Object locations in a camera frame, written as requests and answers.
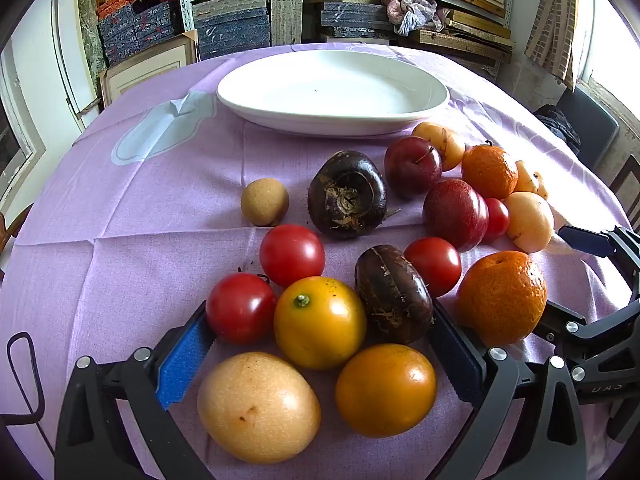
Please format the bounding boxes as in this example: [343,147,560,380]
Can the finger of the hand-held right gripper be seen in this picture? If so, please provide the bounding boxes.
[558,225,640,281]
[532,300,640,361]

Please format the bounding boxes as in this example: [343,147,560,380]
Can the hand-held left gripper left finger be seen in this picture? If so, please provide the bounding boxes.
[54,300,217,480]

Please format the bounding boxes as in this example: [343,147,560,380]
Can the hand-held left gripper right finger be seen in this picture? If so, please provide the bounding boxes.
[429,299,588,480]

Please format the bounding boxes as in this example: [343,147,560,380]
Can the orange yellow tomato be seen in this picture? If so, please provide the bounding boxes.
[335,343,438,438]

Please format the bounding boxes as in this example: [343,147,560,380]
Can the orange tangerine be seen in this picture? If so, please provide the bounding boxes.
[461,144,519,200]
[455,250,548,346]

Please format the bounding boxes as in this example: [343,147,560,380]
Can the small pale yellow loquat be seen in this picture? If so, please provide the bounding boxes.
[514,160,549,201]

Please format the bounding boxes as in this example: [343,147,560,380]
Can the large pale yellow fruit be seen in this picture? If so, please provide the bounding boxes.
[196,351,322,464]

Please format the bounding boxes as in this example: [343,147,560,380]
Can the dark purple water chestnut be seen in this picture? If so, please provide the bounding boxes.
[307,150,388,240]
[354,244,435,345]

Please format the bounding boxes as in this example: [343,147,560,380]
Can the small red cherry tomato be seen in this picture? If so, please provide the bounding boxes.
[482,198,510,242]

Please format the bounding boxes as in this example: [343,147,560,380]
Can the dark red plum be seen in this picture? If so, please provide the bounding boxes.
[422,178,490,252]
[384,136,444,200]

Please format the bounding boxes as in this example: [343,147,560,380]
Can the yellow tomato with green stem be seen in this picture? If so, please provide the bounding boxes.
[273,276,367,371]

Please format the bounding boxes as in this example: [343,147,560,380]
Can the small brown round fruit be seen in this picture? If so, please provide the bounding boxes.
[240,178,290,227]

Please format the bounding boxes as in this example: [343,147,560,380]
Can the white oval plate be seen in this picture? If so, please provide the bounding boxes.
[216,49,450,137]

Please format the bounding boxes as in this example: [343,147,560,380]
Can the dark wooden chair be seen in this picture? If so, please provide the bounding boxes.
[607,155,640,233]

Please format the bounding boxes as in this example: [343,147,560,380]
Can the dark cloth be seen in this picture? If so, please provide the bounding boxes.
[534,105,582,153]

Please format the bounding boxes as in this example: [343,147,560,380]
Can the black chair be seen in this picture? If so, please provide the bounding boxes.
[555,85,621,171]

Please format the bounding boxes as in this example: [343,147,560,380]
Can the purple printed tablecloth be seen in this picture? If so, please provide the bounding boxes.
[0,42,640,480]

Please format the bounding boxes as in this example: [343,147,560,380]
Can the bright window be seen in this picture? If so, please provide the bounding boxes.
[575,0,640,106]

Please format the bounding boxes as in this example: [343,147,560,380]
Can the carved brown wooden chair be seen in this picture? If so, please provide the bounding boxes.
[0,202,33,281]

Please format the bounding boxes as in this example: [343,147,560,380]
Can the brown patterned curtain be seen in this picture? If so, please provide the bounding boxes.
[524,0,581,92]

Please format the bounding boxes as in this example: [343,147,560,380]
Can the stack of brown wooden boxes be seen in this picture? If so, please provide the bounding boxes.
[417,7,516,63]

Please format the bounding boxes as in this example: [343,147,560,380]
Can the crumpled pink white cloth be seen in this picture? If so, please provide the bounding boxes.
[382,0,451,37]

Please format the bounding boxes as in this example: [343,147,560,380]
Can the white framed window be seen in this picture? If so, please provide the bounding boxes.
[0,40,48,211]

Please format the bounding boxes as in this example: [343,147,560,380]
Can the stack of blue patterned boxes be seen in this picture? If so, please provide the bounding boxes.
[320,1,401,41]
[97,0,183,67]
[192,0,272,61]

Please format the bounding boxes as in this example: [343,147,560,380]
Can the white leaning panel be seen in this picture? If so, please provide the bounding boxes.
[50,0,101,133]

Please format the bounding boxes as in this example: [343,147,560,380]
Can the green marbled panel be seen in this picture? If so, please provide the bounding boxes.
[76,0,108,106]

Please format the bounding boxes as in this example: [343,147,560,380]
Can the white metal shelf rack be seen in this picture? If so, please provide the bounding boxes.
[175,0,516,63]

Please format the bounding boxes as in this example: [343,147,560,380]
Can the upright tan woven box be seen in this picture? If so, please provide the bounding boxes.
[270,0,304,46]

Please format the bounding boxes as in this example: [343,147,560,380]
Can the red orange patterned box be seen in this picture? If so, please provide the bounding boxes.
[97,0,178,16]

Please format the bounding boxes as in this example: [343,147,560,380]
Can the black cable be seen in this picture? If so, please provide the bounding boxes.
[0,331,56,456]

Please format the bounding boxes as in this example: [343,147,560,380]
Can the wooden picture frame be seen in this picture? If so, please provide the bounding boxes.
[98,35,198,111]

